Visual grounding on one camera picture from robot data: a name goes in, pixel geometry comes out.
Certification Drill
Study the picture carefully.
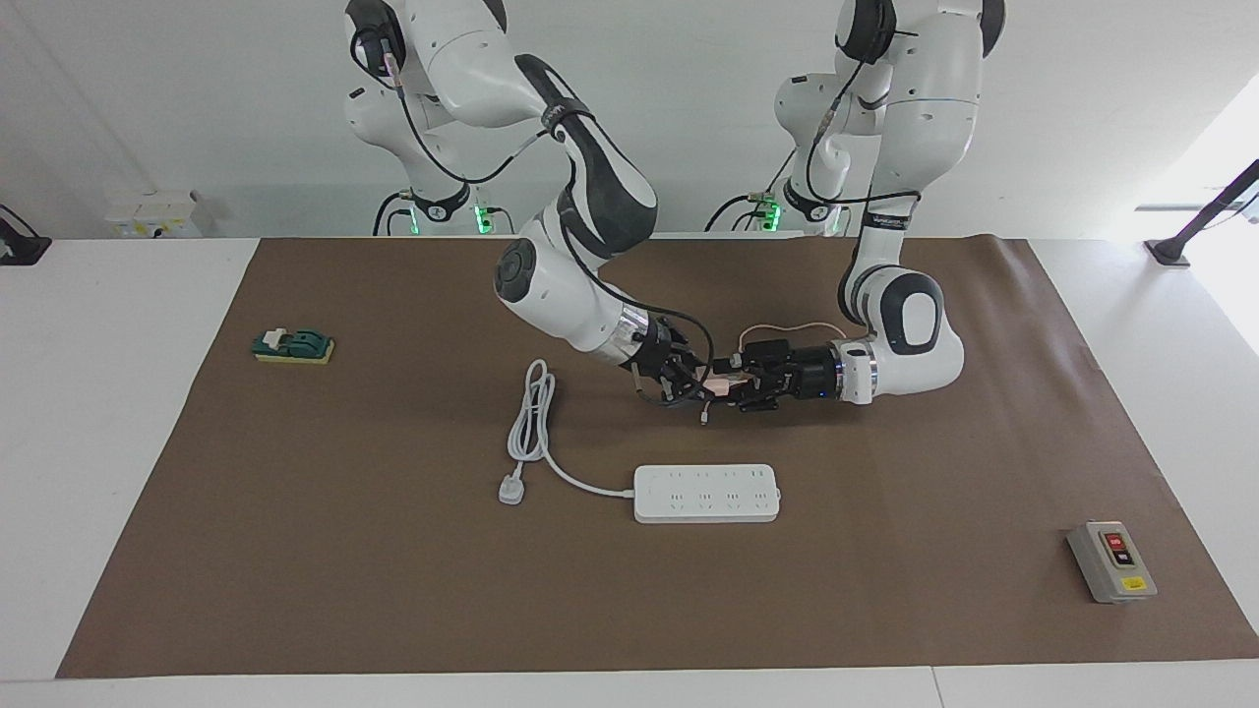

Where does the pink charging cable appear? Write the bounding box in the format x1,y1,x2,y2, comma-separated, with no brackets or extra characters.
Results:
700,323,847,426

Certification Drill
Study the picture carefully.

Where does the white power strip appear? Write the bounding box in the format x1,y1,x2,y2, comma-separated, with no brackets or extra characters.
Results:
632,464,783,524

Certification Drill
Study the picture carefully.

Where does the brown table mat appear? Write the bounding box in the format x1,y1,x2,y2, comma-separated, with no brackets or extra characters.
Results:
56,236,1259,679

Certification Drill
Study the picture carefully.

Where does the black angled stand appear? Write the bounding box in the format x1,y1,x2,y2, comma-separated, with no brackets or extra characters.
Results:
1144,159,1259,267

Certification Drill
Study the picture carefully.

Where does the black desk clamp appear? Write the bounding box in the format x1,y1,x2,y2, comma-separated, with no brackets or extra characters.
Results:
0,204,52,266

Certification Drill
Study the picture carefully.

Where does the black base cable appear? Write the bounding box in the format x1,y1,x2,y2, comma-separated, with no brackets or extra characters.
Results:
704,147,800,234
372,190,419,237

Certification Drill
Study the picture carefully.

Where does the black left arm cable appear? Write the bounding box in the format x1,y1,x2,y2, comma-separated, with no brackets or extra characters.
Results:
805,49,922,208

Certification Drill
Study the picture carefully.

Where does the white power cord with plug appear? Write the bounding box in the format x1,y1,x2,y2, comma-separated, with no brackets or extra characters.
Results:
498,359,638,506

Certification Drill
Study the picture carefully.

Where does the green knife switch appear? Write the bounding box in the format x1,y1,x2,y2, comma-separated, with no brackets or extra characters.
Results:
252,327,336,366

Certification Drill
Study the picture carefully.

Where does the grey on-off switch box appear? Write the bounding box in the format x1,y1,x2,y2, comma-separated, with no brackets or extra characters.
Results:
1067,521,1159,604

